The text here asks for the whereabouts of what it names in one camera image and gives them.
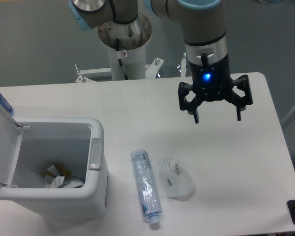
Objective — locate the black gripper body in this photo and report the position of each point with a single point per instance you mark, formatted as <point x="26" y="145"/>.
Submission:
<point x="211" y="81"/>

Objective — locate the crushed clear plastic bottle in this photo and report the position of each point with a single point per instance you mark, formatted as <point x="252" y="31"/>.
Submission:
<point x="146" y="186"/>

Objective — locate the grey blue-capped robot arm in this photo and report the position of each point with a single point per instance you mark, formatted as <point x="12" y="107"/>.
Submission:
<point x="124" y="30"/>

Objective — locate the yellow wrapper trash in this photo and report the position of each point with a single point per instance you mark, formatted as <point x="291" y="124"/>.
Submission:
<point x="57" y="170"/>

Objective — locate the crumpled white paper trash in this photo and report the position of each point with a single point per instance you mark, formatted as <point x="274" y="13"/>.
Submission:
<point x="62" y="182"/>

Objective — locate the white trash can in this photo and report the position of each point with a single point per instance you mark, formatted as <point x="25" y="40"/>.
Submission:
<point x="29" y="146"/>

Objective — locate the blue labelled bottle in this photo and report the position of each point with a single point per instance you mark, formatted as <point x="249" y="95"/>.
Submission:
<point x="5" y="104"/>

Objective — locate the white pedestal base frame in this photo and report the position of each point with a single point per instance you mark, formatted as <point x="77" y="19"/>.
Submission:
<point x="151" y="71"/>

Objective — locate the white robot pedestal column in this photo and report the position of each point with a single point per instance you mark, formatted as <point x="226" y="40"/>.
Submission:
<point x="133" y="64"/>

